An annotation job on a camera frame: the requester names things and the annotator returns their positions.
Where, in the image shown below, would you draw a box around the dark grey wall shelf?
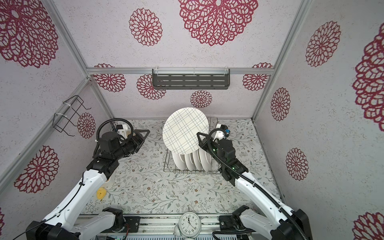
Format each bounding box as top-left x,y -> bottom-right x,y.
152,69 -> 231,90

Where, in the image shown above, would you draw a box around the silver wire dish rack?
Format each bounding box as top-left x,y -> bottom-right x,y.
163,112 -> 209,171

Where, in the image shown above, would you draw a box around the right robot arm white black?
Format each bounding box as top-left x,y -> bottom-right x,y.
197,125 -> 313,240

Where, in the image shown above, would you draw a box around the cream plate blue grid lines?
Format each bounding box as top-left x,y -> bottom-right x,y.
163,108 -> 209,155

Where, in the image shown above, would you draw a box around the black wire wall holder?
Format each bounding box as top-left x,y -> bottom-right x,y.
52,95 -> 91,137

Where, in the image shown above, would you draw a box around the white plate green red rim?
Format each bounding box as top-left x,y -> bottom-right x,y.
172,152 -> 188,171

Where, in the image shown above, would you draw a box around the white analog clock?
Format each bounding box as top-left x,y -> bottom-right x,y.
174,212 -> 202,240

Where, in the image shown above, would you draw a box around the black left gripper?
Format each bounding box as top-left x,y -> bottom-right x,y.
113,129 -> 150,161

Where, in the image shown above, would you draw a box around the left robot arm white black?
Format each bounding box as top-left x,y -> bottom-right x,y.
24,118 -> 150,240

